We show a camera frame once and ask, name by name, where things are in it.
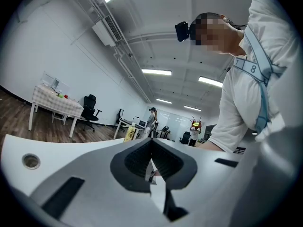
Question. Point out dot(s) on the white ceiling pipes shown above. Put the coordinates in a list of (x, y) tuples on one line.
[(123, 63)]

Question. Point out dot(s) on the yellow floor sign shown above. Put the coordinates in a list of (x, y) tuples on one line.
[(129, 133)]

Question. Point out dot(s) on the person's white shirt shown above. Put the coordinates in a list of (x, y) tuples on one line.
[(239, 103)]

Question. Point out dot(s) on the clear plastic box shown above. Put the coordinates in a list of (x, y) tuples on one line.
[(50, 80)]

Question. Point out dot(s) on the white office desk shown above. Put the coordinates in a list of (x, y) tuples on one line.
[(127, 124)]

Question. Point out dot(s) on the checkered tablecloth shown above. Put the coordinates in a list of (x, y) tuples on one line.
[(55, 103)]

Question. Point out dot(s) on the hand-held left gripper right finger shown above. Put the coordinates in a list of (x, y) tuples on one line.
[(203, 185)]

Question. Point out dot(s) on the black head-mounted camera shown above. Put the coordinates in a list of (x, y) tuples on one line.
[(181, 31)]

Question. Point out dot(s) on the red and yellow device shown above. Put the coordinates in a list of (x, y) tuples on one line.
[(196, 124)]

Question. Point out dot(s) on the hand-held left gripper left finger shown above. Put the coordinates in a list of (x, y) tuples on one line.
[(94, 185)]

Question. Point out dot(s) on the white wall air conditioner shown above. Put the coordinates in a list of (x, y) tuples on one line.
[(106, 32)]

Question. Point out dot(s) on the green apple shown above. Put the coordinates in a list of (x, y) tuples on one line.
[(60, 95)]

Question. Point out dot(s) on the white-legged table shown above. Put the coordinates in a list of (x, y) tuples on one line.
[(73, 126)]

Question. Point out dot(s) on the person's head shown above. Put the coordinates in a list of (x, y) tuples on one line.
[(227, 39)]

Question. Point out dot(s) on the white stool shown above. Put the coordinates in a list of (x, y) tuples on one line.
[(59, 118)]

